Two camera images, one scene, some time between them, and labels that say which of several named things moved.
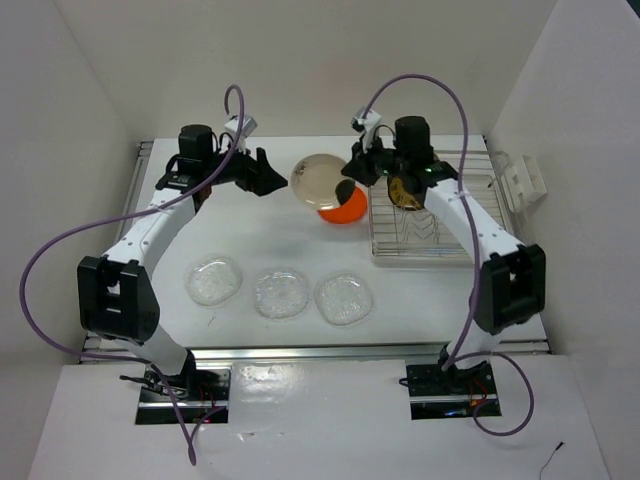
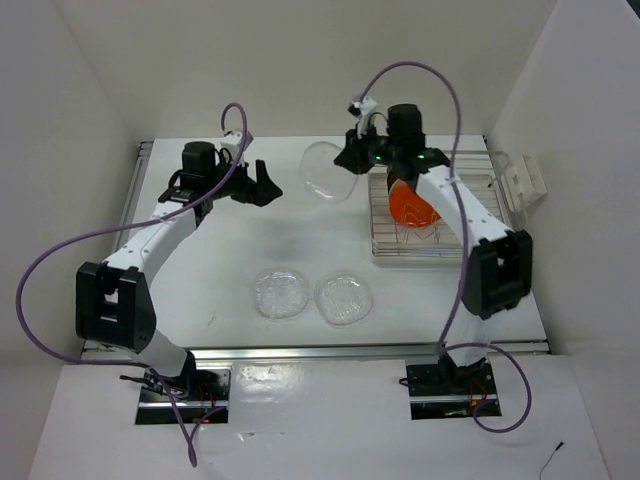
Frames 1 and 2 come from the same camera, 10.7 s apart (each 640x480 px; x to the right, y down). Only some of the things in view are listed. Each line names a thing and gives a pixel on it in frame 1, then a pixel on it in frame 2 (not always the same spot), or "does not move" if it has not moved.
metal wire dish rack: x=405 y=232 does not move
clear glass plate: x=281 y=293 does not move
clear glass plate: x=213 y=281 -> x=322 y=177
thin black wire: x=561 y=443 does not move
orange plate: x=352 y=211 -> x=408 y=208
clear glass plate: x=343 y=299 does not move
